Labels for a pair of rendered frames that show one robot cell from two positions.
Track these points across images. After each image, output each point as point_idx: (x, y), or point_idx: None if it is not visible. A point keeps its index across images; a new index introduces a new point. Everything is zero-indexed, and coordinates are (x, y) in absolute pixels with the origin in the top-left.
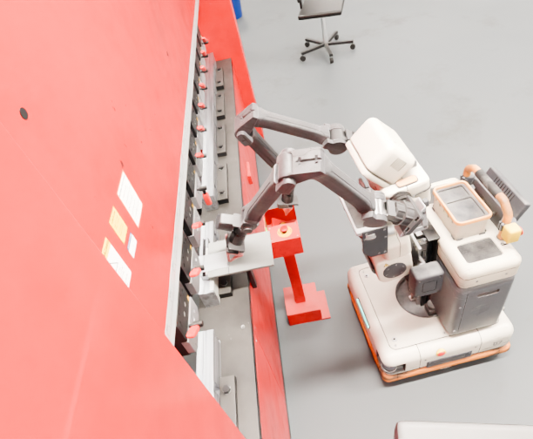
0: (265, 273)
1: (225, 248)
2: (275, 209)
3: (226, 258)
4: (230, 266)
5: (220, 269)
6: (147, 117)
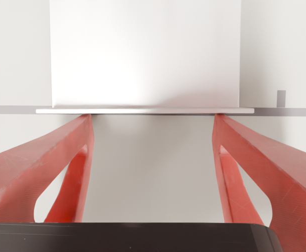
0: None
1: (267, 86)
2: None
3: (151, 91)
4: (48, 125)
5: (40, 39)
6: None
